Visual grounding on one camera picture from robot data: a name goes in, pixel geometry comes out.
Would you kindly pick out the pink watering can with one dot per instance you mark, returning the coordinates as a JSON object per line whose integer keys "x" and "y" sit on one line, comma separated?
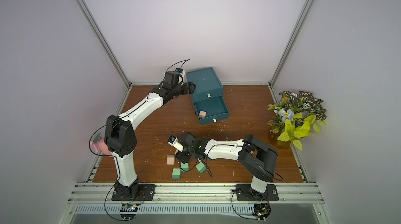
{"x": 99, "y": 145}

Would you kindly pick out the left circuit board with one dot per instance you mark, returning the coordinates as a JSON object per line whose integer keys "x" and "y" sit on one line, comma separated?
{"x": 128, "y": 212}

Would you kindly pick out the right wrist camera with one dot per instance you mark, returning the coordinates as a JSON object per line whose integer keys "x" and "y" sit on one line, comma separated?
{"x": 174, "y": 142}

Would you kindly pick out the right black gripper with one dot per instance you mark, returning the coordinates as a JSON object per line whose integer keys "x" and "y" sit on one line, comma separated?
{"x": 183, "y": 155}

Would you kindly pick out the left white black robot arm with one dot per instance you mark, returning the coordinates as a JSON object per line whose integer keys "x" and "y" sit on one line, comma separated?
{"x": 120, "y": 135}

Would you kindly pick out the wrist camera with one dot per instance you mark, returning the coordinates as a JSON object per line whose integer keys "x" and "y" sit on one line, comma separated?
{"x": 174, "y": 142}
{"x": 181, "y": 74}

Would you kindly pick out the right circuit board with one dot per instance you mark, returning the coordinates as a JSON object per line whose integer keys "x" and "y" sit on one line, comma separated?
{"x": 261, "y": 211}

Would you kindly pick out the pink plug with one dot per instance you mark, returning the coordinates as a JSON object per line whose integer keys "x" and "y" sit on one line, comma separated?
{"x": 202, "y": 114}
{"x": 170, "y": 160}

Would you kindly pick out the green plug middle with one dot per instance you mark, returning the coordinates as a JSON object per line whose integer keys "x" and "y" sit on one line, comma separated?
{"x": 184, "y": 167}

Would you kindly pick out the green plug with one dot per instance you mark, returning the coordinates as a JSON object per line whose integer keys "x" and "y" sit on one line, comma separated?
{"x": 201, "y": 167}
{"x": 176, "y": 173}
{"x": 184, "y": 167}

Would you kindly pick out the circuit board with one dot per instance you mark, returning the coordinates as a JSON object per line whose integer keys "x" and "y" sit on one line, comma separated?
{"x": 261, "y": 211}
{"x": 128, "y": 212}

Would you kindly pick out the green plug bottom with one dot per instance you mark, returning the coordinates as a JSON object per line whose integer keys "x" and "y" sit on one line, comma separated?
{"x": 176, "y": 173}

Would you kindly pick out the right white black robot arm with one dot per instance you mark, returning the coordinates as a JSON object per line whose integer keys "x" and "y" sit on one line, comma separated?
{"x": 259, "y": 158}

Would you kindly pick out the aluminium front rail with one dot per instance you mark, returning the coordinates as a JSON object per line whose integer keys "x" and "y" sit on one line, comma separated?
{"x": 196, "y": 192}

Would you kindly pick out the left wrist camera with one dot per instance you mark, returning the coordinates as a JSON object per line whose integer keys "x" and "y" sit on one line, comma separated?
{"x": 181, "y": 74}

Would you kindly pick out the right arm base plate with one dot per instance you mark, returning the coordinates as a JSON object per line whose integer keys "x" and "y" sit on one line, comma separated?
{"x": 244, "y": 192}

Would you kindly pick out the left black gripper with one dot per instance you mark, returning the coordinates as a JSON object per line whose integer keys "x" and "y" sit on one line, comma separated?
{"x": 190, "y": 90}

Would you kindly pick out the green plug right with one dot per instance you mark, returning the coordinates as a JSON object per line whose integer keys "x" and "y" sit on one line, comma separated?
{"x": 201, "y": 167}

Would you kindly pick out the artificial potted plant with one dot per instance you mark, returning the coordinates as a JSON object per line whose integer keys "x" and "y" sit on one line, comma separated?
{"x": 296, "y": 116}

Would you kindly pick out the teal drawer cabinet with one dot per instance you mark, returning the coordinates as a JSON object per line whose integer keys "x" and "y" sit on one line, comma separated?
{"x": 208, "y": 95}

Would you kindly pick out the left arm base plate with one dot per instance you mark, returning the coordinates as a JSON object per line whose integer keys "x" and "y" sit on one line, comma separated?
{"x": 145, "y": 192}

